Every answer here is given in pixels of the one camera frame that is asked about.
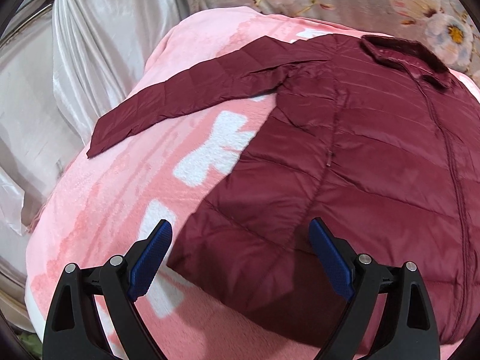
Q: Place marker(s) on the silver satin curtain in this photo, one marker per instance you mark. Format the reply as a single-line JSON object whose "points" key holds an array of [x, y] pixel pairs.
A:
{"points": [[58, 76]]}

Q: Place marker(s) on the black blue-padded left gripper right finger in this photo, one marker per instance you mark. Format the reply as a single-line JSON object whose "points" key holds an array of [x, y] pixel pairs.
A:
{"points": [[407, 328]]}

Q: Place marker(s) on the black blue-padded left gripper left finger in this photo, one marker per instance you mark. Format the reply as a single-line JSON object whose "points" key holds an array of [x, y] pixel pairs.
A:
{"points": [[73, 327]]}

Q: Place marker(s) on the maroon quilted puffer jacket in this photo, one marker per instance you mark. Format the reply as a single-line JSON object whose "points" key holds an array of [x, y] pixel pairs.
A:
{"points": [[373, 135]]}

